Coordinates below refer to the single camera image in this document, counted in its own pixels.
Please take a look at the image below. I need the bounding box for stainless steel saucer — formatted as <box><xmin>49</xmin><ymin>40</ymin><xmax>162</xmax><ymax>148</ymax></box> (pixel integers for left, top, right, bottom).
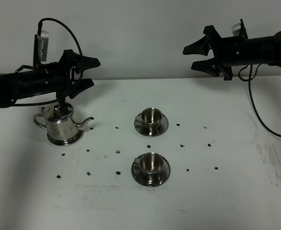
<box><xmin>131</xmin><ymin>156</ymin><xmax>170</xmax><ymax>187</ymax></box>
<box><xmin>134</xmin><ymin>113</ymin><xmax>169</xmax><ymax>137</ymax></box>

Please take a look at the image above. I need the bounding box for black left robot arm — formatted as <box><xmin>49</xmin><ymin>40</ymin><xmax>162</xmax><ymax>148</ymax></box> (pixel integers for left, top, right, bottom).
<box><xmin>0</xmin><ymin>50</ymin><xmax>101</xmax><ymax>108</ymax></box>

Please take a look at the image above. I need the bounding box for stainless steel teapot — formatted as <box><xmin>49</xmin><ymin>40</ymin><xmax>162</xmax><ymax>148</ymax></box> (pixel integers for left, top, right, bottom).
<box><xmin>33</xmin><ymin>102</ymin><xmax>94</xmax><ymax>132</ymax></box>

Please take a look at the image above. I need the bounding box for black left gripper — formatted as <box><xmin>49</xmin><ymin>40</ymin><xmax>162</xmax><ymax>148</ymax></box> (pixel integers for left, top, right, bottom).
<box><xmin>41</xmin><ymin>49</ymin><xmax>100</xmax><ymax>101</ymax></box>

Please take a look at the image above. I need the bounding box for black left camera cable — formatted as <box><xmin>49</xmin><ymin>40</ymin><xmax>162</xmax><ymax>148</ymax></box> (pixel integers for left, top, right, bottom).
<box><xmin>1</xmin><ymin>18</ymin><xmax>84</xmax><ymax>108</ymax></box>

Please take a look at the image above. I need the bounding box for near stainless steel saucer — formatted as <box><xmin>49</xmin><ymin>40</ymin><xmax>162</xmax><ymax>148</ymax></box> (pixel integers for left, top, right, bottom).
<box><xmin>131</xmin><ymin>156</ymin><xmax>170</xmax><ymax>187</ymax></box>

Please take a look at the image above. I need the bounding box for far stainless steel teacup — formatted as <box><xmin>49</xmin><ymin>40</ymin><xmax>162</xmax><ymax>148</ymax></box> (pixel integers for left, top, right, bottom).
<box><xmin>135</xmin><ymin>107</ymin><xmax>163</xmax><ymax>131</ymax></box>

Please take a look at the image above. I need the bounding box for stainless steel teacup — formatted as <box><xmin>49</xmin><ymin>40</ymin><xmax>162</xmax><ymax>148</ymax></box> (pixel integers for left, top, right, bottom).
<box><xmin>135</xmin><ymin>107</ymin><xmax>163</xmax><ymax>131</ymax></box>
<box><xmin>133</xmin><ymin>152</ymin><xmax>164</xmax><ymax>180</ymax></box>

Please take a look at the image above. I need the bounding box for steel teapot saucer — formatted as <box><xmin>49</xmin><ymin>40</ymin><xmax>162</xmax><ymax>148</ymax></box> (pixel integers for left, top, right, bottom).
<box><xmin>47</xmin><ymin>129</ymin><xmax>83</xmax><ymax>146</ymax></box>

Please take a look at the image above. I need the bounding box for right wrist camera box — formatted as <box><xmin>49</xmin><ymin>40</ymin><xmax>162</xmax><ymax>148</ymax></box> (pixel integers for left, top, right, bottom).
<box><xmin>231</xmin><ymin>19</ymin><xmax>248</xmax><ymax>39</ymax></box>

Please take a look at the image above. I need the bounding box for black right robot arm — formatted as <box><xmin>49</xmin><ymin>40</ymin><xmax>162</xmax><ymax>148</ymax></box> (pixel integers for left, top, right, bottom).
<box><xmin>183</xmin><ymin>23</ymin><xmax>281</xmax><ymax>81</ymax></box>

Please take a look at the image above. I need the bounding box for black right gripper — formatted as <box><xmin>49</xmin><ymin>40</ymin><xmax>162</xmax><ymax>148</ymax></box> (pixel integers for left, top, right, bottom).
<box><xmin>183</xmin><ymin>25</ymin><xmax>245</xmax><ymax>81</ymax></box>

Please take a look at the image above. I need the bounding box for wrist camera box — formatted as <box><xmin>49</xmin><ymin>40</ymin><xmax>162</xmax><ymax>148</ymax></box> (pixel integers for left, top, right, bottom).
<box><xmin>33</xmin><ymin>30</ymin><xmax>49</xmax><ymax>67</ymax></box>
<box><xmin>231</xmin><ymin>19</ymin><xmax>248</xmax><ymax>39</ymax></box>

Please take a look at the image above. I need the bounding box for near stainless steel teacup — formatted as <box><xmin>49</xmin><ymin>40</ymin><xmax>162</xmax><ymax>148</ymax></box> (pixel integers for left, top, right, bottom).
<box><xmin>133</xmin><ymin>152</ymin><xmax>164</xmax><ymax>180</ymax></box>

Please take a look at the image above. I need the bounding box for far stainless steel saucer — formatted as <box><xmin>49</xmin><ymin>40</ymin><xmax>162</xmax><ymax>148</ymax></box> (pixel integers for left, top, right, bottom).
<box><xmin>134</xmin><ymin>113</ymin><xmax>169</xmax><ymax>137</ymax></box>

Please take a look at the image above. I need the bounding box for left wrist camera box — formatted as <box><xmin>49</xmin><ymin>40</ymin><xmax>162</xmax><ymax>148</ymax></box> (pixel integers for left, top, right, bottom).
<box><xmin>33</xmin><ymin>30</ymin><xmax>49</xmax><ymax>67</ymax></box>

